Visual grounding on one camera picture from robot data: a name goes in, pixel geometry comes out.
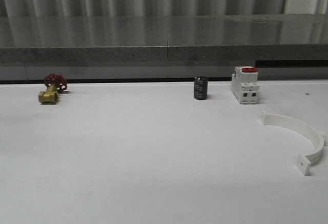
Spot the white half pipe clamp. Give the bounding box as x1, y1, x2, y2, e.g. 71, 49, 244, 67
259, 111, 326, 176

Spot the black cylindrical capacitor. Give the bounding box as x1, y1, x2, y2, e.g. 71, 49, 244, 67
194, 76, 208, 100

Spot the brass valve red handwheel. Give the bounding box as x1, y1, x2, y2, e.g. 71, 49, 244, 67
38, 73, 68, 104

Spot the grey stone counter ledge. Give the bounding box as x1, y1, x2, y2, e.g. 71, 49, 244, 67
1, 14, 327, 83

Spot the white circuit breaker red switch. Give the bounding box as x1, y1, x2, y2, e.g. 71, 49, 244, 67
231, 66, 259, 105

